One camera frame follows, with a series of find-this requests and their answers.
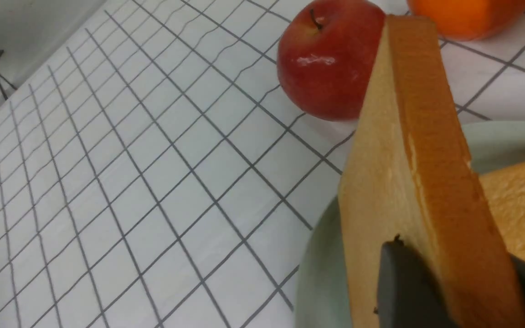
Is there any red apple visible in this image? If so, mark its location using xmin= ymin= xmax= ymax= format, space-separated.
xmin=277 ymin=0 xmax=386 ymax=121

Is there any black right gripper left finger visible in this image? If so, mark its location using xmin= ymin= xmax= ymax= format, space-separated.
xmin=374 ymin=235 xmax=457 ymax=328

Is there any orange persimmon with green leaf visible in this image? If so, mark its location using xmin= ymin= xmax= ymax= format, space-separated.
xmin=407 ymin=0 xmax=525 ymax=41

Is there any light green plate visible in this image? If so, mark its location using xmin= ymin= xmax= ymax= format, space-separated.
xmin=294 ymin=121 xmax=525 ymax=328

